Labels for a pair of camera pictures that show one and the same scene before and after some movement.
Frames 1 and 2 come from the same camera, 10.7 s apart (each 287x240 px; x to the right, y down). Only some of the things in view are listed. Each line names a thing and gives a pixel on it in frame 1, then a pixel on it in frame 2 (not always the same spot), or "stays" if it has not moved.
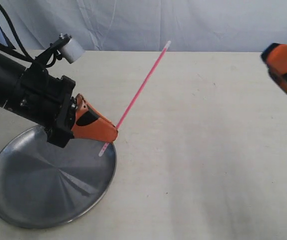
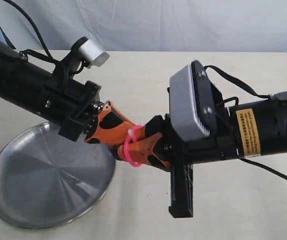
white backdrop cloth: x=189 y=25 stays
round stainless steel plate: x=37 y=184 stays
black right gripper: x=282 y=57 to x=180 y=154
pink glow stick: x=139 y=92 to x=131 y=137
